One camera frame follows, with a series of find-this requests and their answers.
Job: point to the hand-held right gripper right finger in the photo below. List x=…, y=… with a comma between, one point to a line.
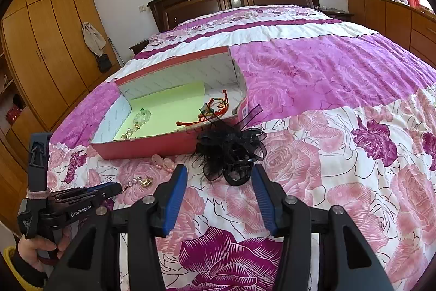
x=264, y=199

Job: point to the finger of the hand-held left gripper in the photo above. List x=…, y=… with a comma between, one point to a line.
x=114, y=192
x=102, y=189

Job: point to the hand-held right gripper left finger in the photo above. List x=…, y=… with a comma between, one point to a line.
x=175, y=195

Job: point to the red cardboard box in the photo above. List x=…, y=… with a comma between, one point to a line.
x=153, y=144

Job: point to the black feather hair clip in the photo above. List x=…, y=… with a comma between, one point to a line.
x=224, y=141

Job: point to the person's left forearm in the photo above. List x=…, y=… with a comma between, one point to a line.
x=17, y=272

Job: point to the person's left hand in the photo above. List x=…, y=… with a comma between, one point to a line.
x=30, y=248

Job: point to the pink flower hair clip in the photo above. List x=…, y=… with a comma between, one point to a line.
x=163, y=164

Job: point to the green paper sheet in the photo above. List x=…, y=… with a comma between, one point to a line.
x=170, y=107

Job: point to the red jar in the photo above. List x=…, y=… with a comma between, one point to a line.
x=14, y=114

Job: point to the black hanging bag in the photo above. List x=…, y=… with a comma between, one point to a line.
x=104, y=63

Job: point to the open wooden shelf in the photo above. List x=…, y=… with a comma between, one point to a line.
x=8, y=90

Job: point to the white rod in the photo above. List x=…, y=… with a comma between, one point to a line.
x=114, y=52

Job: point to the floral pink bedspread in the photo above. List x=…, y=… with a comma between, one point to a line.
x=323, y=72

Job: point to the dark wooden nightstand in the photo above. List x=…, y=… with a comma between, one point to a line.
x=337, y=15
x=138, y=47

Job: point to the beige hanging cloth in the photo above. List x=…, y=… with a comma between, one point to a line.
x=93, y=38

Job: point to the wooden wardrobe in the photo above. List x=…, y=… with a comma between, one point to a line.
x=44, y=49

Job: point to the low wooden cabinet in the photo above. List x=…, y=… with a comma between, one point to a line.
x=391, y=18

